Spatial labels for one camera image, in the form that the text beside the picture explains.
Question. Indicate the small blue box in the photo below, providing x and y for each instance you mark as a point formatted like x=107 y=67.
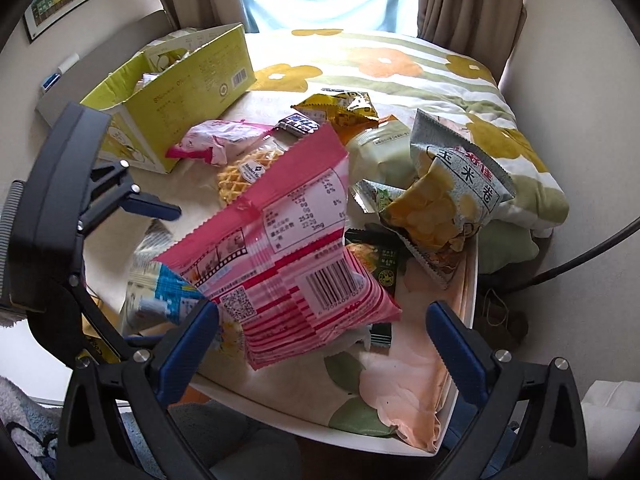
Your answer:
x=50 y=82

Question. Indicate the green cushion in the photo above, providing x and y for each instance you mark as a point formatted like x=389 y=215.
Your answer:
x=510 y=250

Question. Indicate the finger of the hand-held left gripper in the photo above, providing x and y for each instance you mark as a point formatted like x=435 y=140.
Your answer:
x=150 y=206
x=100 y=317

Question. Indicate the striped floral blanket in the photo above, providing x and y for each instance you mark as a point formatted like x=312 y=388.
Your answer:
x=400 y=75

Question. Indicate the dark chocolate bar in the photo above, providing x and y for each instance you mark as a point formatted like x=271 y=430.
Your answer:
x=300 y=124

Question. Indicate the small green white snack packet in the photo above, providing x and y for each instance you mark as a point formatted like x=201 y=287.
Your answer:
x=372 y=195

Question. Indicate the waffle packet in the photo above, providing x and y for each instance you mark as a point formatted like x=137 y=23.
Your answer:
x=240 y=175

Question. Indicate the grey chips bag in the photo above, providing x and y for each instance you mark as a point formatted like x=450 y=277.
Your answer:
x=450 y=195

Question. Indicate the yellow snack packet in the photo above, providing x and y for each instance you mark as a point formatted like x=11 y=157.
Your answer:
x=325 y=107

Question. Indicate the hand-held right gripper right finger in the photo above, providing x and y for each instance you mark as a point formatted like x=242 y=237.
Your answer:
x=457 y=350

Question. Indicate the black green snack packet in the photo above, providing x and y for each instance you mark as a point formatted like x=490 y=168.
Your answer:
x=385 y=265

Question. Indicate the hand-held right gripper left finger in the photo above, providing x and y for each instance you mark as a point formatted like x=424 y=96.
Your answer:
x=192 y=347

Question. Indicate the light blue white snack packet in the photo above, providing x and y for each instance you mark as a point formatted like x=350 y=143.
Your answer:
x=162 y=290

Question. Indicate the green cardboard box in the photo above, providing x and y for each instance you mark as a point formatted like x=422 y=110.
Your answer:
x=200 y=90

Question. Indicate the grey headboard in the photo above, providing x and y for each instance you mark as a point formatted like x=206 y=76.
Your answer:
x=60 y=102

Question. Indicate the pale green snack packet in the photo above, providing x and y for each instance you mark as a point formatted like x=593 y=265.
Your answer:
x=380 y=155

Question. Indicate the small pink white snack packet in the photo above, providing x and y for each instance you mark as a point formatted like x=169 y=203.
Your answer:
x=220 y=137

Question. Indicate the large pink striped snack bag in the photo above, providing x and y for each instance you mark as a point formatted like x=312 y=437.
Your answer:
x=300 y=240

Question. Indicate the brown paper bag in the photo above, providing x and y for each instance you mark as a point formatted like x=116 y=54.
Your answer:
x=500 y=317

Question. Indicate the fluffy white rug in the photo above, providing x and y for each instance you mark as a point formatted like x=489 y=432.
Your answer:
x=25 y=425

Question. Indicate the grey chair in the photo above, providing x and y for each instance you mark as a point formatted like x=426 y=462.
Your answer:
x=235 y=440

